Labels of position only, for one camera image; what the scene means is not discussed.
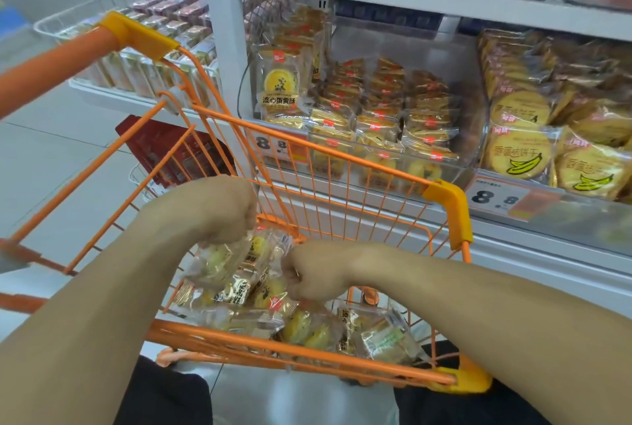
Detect person's right forearm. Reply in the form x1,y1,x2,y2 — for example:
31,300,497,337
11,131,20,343
345,241,632,425

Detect person's left hand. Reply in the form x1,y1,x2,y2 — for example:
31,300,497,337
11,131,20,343
197,175,257,245

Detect white wire rack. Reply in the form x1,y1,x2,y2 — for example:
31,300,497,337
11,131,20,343
33,0,226,114

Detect egg-yolk pastry packet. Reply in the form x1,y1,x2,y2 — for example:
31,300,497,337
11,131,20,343
355,320,427,365

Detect person's left leg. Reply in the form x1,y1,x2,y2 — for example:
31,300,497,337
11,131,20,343
113,355,213,425

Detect person's right hand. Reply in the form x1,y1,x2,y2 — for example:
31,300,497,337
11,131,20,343
281,241,357,302

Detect white metal store shelf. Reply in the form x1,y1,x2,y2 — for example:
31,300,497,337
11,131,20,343
199,0,632,317

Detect blue low bin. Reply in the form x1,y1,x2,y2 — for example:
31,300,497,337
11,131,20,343
0,5,30,39

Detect person's leg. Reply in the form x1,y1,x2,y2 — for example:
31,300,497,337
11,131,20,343
394,340,549,425
113,355,213,425

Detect rows of egg yolk packets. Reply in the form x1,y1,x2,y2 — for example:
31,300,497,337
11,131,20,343
251,5,463,193

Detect orange white price tag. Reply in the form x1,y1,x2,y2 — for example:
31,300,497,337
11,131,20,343
463,175,564,223
251,133,309,164

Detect group of silver boxed cakes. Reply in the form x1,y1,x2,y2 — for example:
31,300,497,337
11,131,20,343
54,0,223,110

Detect person's right leg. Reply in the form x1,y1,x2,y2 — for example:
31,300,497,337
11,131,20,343
394,340,549,425

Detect red box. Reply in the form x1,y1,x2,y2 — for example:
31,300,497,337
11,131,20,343
116,115,236,189

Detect pile of pastry packets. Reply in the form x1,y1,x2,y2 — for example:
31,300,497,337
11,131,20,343
170,227,431,366

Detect person's left forearm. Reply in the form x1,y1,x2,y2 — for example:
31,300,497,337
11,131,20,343
0,178,223,425

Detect group of banana biscuit packets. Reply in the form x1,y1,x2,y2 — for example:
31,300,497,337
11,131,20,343
476,28,632,203

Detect orange shopping cart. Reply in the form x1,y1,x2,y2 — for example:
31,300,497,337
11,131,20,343
0,11,494,396

